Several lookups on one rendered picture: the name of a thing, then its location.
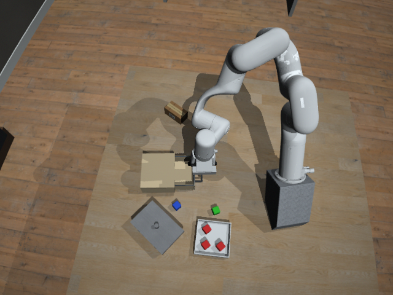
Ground blue block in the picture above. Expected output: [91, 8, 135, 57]
[173, 201, 181, 211]

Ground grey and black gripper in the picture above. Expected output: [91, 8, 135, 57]
[188, 148, 217, 167]

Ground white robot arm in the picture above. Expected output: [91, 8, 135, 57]
[192, 27, 319, 184]

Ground red block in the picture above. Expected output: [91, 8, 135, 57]
[202, 224, 211, 234]
[201, 240, 211, 250]
[216, 242, 225, 251]

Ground green block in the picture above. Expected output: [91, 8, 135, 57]
[212, 206, 220, 215]

